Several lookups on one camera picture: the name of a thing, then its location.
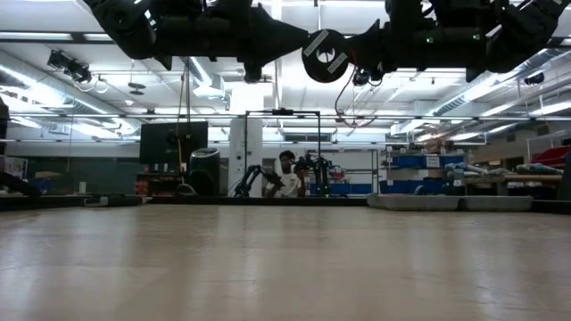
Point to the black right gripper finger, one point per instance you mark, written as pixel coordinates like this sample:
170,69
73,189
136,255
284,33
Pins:
370,49

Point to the black stand frame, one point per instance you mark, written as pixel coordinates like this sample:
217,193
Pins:
282,112

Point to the white ceiling vent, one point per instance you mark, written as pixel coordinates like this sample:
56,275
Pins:
504,67

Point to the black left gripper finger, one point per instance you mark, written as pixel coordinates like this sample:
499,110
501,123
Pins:
276,35

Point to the red plastic bin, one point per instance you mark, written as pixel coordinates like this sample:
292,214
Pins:
553,156

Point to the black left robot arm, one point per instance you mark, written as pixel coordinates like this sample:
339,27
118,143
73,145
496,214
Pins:
129,27

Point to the black ceiling device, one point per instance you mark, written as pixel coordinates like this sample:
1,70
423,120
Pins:
534,78

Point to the wooden work table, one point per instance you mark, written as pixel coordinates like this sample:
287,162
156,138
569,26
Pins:
513,178

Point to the person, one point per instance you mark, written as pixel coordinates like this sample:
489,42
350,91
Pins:
290,183

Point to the black monitor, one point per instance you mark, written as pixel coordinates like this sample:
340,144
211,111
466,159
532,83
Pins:
156,142

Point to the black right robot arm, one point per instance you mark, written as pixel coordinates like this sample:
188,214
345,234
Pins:
513,31

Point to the blue storage bins shelf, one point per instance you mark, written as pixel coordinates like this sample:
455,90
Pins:
406,161

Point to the black ceiling camera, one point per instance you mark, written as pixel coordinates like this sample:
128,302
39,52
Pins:
71,67
361,78

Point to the black background robot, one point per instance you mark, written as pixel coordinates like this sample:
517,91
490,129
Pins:
250,178

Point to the black low shelf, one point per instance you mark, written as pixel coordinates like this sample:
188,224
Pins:
156,183

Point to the grey tool kit case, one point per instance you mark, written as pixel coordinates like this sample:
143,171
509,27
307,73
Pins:
490,203

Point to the black overhead rig beam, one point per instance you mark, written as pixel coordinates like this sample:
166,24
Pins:
78,38

